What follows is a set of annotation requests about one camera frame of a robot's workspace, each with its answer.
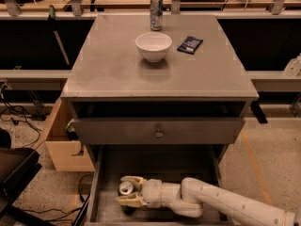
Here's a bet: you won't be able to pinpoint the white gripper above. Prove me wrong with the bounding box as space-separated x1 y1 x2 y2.
116 176 163 208

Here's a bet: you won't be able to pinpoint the green soda can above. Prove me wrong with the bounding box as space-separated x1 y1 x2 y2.
118 181 136 216

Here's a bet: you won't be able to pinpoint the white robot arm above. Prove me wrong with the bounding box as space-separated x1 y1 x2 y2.
116 176 301 226

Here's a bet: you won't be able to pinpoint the open middle drawer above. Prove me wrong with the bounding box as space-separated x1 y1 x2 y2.
85 145 234 226

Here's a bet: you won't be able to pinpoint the top drawer with knob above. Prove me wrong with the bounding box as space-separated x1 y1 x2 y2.
72 119 245 145

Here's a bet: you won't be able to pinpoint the grey drawer cabinet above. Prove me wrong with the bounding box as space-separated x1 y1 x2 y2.
60 14 260 226

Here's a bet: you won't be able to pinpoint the silver blue tall can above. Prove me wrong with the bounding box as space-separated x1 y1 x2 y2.
150 0 163 31

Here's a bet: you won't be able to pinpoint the light wooden box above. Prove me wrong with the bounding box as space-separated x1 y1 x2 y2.
34 99 94 172

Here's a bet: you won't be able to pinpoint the white ceramic bowl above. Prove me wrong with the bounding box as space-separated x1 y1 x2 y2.
135 32 172 62

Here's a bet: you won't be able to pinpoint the dark blue snack packet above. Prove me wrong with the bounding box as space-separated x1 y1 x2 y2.
177 36 203 55

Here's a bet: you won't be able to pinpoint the black floor cables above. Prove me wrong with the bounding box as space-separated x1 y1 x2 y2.
0 82 43 149

